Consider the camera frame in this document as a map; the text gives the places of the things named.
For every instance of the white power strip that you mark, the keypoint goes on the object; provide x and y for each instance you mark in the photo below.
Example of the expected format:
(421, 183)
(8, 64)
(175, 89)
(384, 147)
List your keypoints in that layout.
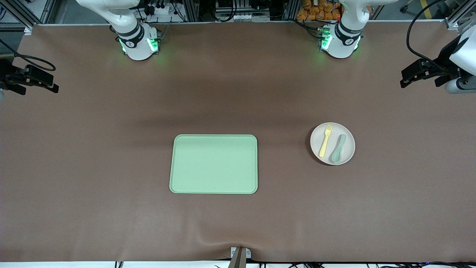
(163, 9)

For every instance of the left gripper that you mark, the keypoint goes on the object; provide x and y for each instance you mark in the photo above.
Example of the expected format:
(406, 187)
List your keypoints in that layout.
(443, 61)

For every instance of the aluminium frame rail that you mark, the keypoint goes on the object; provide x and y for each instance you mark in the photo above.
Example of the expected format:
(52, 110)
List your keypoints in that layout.
(452, 23)

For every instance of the beige round plate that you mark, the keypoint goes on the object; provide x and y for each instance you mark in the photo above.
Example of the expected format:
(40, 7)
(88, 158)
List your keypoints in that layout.
(315, 143)

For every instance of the white terminal block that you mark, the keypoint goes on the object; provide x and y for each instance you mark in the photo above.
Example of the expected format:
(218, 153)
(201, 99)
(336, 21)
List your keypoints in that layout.
(243, 16)

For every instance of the orange snack packets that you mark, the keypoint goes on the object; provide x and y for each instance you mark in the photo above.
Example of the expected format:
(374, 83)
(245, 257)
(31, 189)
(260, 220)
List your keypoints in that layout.
(316, 13)

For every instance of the aluminium frame post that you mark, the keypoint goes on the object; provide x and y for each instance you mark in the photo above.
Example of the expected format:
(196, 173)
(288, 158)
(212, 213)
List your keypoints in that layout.
(292, 9)
(191, 11)

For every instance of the brown mounting post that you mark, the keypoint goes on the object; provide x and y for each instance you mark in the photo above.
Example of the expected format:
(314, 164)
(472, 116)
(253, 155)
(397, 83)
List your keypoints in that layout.
(238, 260)

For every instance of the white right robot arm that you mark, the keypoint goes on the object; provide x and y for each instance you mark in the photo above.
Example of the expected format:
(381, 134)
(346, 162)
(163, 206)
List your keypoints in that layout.
(137, 48)

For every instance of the aluminium frame strut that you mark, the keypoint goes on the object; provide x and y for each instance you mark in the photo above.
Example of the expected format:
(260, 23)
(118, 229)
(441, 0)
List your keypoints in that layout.
(46, 11)

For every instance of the yellow plastic fork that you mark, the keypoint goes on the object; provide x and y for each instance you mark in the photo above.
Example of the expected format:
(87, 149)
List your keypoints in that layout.
(324, 145)

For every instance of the green plastic spoon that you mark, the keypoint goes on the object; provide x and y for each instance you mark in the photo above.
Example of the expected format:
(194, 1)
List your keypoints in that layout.
(336, 155)

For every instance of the grey metal bracket plate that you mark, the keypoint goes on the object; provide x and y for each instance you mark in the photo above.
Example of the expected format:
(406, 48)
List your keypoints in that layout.
(248, 253)

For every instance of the light green rectangular tray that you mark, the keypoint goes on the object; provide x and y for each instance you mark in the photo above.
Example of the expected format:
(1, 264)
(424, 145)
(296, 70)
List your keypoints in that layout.
(214, 163)

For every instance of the brown table mat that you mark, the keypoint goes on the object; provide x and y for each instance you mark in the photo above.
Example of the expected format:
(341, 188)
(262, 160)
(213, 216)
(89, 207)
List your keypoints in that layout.
(111, 223)

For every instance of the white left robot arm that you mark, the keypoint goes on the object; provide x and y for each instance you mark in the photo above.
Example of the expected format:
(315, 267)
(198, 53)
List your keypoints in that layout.
(342, 46)

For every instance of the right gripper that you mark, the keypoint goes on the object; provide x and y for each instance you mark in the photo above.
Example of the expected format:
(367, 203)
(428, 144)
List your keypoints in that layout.
(7, 75)

